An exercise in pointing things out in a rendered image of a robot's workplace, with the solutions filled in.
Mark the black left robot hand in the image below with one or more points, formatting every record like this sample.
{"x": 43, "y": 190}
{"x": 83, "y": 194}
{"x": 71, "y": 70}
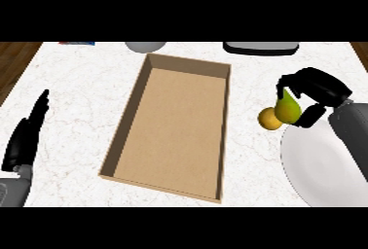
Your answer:
{"x": 24, "y": 139}

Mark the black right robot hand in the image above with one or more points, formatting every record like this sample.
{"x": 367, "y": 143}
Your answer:
{"x": 320, "y": 87}

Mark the green pear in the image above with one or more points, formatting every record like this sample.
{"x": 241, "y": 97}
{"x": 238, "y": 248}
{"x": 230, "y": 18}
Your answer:
{"x": 289, "y": 108}

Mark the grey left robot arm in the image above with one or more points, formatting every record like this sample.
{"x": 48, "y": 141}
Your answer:
{"x": 14, "y": 191}

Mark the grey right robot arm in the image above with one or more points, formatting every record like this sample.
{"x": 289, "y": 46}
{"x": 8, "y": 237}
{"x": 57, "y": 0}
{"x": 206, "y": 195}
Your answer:
{"x": 352, "y": 133}

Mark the white plate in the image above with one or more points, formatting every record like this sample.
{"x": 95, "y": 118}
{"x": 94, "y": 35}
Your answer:
{"x": 321, "y": 168}

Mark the open cardboard box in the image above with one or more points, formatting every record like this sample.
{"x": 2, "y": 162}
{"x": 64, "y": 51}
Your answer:
{"x": 172, "y": 126}

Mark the yellow round fruit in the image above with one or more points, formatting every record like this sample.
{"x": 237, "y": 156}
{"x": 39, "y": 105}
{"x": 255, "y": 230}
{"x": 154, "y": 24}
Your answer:
{"x": 268, "y": 119}

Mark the red and blue flat object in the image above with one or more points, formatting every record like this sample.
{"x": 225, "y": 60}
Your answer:
{"x": 77, "y": 43}

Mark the grey round object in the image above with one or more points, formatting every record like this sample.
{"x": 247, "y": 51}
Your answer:
{"x": 145, "y": 46}

